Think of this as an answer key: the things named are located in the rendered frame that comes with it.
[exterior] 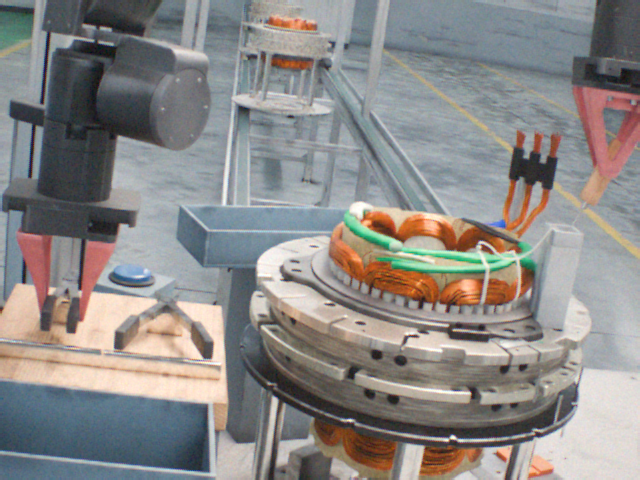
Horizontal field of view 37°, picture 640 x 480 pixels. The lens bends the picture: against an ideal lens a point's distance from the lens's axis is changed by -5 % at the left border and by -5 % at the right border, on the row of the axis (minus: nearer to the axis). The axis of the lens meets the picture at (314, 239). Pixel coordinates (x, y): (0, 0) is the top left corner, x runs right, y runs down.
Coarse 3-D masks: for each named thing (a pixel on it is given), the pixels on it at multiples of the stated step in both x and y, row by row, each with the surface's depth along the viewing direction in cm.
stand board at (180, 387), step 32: (32, 288) 87; (0, 320) 79; (32, 320) 80; (96, 320) 82; (160, 352) 78; (192, 352) 79; (224, 352) 80; (64, 384) 69; (96, 384) 70; (128, 384) 71; (160, 384) 72; (192, 384) 73; (224, 384) 74; (224, 416) 71
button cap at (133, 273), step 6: (126, 264) 103; (132, 264) 104; (114, 270) 101; (120, 270) 101; (126, 270) 101; (132, 270) 102; (138, 270) 102; (144, 270) 102; (150, 270) 103; (114, 276) 101; (120, 276) 101; (126, 276) 100; (132, 276) 100; (138, 276) 101; (144, 276) 101; (150, 276) 102; (132, 282) 101; (138, 282) 101
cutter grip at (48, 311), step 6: (48, 294) 75; (48, 300) 74; (54, 300) 74; (42, 306) 73; (48, 306) 73; (54, 306) 74; (42, 312) 72; (48, 312) 72; (54, 312) 75; (42, 318) 72; (48, 318) 72; (42, 324) 72; (48, 324) 72; (48, 330) 72
